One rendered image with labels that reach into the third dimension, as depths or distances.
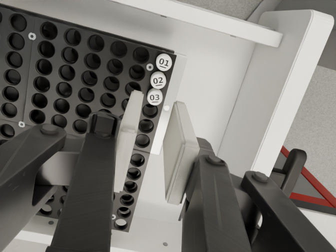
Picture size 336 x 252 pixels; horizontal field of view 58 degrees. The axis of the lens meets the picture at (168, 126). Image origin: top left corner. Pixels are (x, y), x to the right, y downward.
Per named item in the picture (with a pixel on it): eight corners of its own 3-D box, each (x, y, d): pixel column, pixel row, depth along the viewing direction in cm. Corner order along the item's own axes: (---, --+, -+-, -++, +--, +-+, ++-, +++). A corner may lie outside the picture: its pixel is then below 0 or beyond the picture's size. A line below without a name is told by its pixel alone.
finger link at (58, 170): (101, 199, 11) (19, 182, 11) (118, 145, 16) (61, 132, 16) (109, 163, 11) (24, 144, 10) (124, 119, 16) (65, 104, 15)
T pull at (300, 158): (303, 148, 28) (310, 154, 26) (272, 215, 30) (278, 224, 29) (266, 139, 27) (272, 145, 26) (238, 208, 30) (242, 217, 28)
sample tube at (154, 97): (161, 91, 29) (162, 105, 24) (148, 92, 29) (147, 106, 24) (161, 78, 28) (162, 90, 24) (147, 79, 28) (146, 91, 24)
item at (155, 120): (176, 54, 25) (176, 55, 24) (129, 228, 30) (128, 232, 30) (154, 48, 24) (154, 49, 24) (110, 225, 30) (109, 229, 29)
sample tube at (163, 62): (167, 64, 28) (169, 73, 23) (154, 60, 28) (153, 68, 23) (171, 51, 27) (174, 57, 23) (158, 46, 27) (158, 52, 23)
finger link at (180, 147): (183, 143, 12) (201, 147, 12) (174, 99, 19) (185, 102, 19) (164, 204, 13) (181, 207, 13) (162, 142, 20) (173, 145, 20)
